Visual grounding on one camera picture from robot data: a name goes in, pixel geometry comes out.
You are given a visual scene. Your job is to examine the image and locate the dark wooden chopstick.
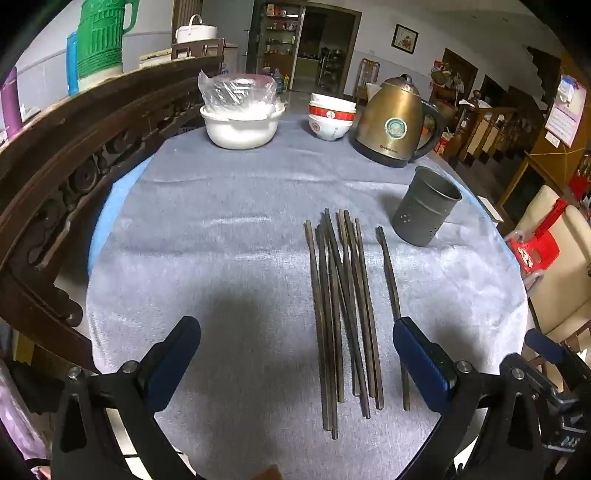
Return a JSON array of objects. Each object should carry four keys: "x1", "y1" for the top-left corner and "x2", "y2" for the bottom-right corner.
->
[
  {"x1": 355, "y1": 218, "x2": 385, "y2": 411},
  {"x1": 315, "y1": 224, "x2": 339, "y2": 440},
  {"x1": 321, "y1": 221, "x2": 345, "y2": 403},
  {"x1": 344, "y1": 210, "x2": 377, "y2": 398},
  {"x1": 324, "y1": 208, "x2": 370, "y2": 419},
  {"x1": 376, "y1": 226, "x2": 411, "y2": 412},
  {"x1": 304, "y1": 220, "x2": 332, "y2": 432},
  {"x1": 335, "y1": 208, "x2": 363, "y2": 398}
]

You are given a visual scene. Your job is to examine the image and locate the red plastic child chair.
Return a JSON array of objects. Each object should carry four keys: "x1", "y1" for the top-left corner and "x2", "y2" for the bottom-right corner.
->
[{"x1": 505, "y1": 199, "x2": 568, "y2": 295}]

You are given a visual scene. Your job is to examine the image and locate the grey metal utensil holder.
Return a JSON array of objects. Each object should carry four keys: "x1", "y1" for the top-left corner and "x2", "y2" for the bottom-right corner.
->
[{"x1": 391, "y1": 166, "x2": 462, "y2": 247}]

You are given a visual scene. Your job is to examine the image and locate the grey towel table cover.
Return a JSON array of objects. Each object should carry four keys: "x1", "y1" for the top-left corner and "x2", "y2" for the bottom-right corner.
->
[{"x1": 85, "y1": 116, "x2": 528, "y2": 479}]

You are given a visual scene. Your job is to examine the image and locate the carved dark wood sideboard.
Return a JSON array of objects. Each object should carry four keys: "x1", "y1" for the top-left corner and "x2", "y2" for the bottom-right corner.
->
[{"x1": 1, "y1": 56, "x2": 223, "y2": 370}]

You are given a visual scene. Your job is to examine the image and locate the brass electric kettle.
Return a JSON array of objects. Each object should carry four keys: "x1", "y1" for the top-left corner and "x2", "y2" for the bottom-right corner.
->
[{"x1": 353, "y1": 74, "x2": 444, "y2": 168}]

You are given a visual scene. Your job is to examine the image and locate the white plastic basin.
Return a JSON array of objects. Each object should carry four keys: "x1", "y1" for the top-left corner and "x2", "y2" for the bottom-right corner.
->
[{"x1": 199, "y1": 104, "x2": 286, "y2": 150}]

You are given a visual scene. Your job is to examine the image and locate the stacked red white bowls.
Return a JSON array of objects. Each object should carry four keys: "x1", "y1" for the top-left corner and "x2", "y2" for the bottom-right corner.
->
[{"x1": 308, "y1": 93, "x2": 356, "y2": 141}]

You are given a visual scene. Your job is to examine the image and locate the clear plastic bag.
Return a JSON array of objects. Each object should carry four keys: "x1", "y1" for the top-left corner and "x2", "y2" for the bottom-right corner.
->
[{"x1": 197, "y1": 71, "x2": 277, "y2": 119}]

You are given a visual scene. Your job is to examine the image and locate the purple thermos bottle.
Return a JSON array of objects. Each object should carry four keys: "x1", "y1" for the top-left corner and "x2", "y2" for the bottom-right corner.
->
[{"x1": 1, "y1": 67, "x2": 23, "y2": 139}]

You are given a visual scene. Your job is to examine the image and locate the blue thermos bottle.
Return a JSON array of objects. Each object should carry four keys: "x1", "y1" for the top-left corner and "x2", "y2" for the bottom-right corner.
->
[{"x1": 65, "y1": 31, "x2": 79, "y2": 96}]

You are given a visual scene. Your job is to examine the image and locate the white rice cooker pot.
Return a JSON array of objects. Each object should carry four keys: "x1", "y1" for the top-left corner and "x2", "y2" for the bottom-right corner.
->
[{"x1": 174, "y1": 14, "x2": 217, "y2": 44}]

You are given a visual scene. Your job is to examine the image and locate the green thermos jug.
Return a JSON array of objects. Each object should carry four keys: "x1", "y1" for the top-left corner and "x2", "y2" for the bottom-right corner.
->
[{"x1": 76, "y1": 0, "x2": 139, "y2": 92}]

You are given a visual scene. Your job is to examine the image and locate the wall calendar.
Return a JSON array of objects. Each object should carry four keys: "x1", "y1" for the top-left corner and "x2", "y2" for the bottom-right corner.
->
[{"x1": 545, "y1": 75, "x2": 587, "y2": 147}]

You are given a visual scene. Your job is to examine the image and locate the wooden chair by wall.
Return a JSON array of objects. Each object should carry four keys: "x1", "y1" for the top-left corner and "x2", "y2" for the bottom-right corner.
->
[{"x1": 353, "y1": 58, "x2": 380, "y2": 101}]

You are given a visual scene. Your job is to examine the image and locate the framed wall picture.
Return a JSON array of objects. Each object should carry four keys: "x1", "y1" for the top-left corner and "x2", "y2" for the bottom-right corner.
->
[{"x1": 392, "y1": 24, "x2": 419, "y2": 55}]

